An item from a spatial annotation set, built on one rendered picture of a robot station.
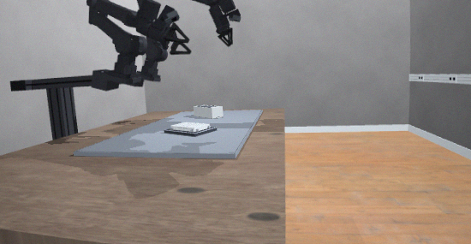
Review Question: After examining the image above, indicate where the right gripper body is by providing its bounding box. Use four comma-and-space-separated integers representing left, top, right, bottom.
148, 22, 177, 50

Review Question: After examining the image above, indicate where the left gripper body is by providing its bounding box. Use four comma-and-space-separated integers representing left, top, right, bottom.
213, 15, 230, 34

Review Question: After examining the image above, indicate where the white control panel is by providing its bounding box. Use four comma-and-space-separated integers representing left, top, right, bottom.
194, 105, 224, 118

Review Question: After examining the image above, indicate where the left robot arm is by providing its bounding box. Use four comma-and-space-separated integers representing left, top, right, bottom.
137, 0, 241, 78

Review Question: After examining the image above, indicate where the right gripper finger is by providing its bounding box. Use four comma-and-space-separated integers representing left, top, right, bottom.
170, 42, 191, 55
164, 22, 189, 43

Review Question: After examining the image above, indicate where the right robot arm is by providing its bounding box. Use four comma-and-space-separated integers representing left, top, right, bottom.
86, 0, 180, 79

